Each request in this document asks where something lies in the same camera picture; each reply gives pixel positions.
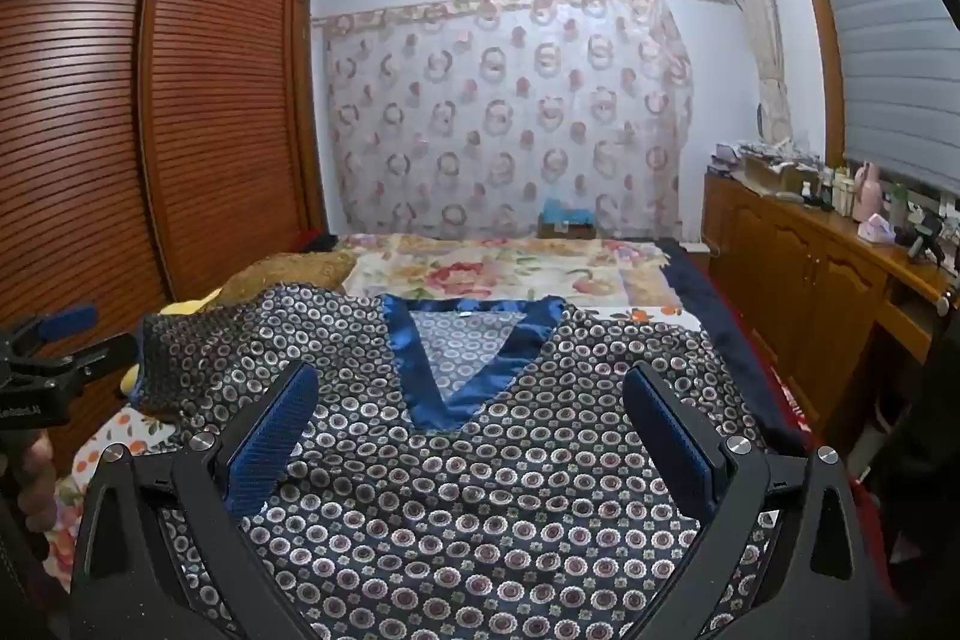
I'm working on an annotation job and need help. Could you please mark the pink bottle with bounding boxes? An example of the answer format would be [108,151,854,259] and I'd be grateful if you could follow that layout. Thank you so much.
[855,161,884,221]

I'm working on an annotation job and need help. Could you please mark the wooden window frame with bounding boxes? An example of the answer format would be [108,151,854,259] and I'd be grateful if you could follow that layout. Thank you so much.
[780,0,848,161]

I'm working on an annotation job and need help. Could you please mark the brown patterned folded cloth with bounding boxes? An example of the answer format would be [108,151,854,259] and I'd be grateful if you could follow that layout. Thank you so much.
[214,250,357,307]

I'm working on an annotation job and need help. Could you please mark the navy circle-patterned satin top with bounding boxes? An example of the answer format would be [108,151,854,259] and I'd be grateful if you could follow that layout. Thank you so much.
[131,284,807,640]

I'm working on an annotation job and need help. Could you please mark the grey window blind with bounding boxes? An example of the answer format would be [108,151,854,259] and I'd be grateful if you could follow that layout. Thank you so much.
[795,0,960,191]

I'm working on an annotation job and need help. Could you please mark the cluttered cardboard box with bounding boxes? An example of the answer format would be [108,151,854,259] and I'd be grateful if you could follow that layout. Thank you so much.
[739,141,818,195]

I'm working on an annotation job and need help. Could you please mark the beige tied curtain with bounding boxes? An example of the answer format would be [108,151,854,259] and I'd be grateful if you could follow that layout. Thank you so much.
[716,0,796,150]

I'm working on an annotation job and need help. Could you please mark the blue cloth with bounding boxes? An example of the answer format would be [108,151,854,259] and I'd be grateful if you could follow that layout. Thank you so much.
[541,197,597,225]

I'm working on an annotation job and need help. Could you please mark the person's left hand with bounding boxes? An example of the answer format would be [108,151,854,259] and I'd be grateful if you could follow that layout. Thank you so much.
[15,430,61,536]

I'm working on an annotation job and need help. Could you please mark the black handheld device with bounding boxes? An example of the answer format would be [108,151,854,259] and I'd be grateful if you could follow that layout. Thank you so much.
[904,212,947,266]

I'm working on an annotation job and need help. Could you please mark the small cardboard box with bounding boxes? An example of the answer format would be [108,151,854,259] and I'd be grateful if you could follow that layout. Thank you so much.
[538,216,601,242]

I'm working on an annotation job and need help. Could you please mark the navy blanket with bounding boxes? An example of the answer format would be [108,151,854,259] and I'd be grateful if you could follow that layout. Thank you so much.
[652,239,807,453]

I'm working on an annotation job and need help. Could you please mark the circle-patterned sheer curtain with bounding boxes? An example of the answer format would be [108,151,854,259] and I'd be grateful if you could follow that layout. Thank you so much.
[311,0,695,240]

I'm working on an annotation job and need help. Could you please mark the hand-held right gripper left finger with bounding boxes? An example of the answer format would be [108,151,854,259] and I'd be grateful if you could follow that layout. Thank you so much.
[71,361,320,640]

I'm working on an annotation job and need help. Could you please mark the floral bed sheet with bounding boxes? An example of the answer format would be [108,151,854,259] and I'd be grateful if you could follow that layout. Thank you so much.
[330,233,676,311]

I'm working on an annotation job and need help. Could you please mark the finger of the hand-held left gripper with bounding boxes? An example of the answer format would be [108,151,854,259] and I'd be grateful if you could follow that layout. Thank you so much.
[41,334,142,397]
[7,304,100,356]

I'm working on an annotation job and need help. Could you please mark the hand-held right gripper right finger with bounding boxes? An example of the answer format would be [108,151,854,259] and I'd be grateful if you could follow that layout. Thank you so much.
[622,361,890,640]

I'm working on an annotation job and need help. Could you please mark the wooden sideboard cabinet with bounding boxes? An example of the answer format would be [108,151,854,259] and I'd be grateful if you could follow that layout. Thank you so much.
[701,167,957,453]

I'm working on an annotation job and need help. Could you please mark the orange fruit print sheet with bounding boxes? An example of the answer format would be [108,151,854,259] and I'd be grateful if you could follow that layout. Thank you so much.
[45,302,706,581]

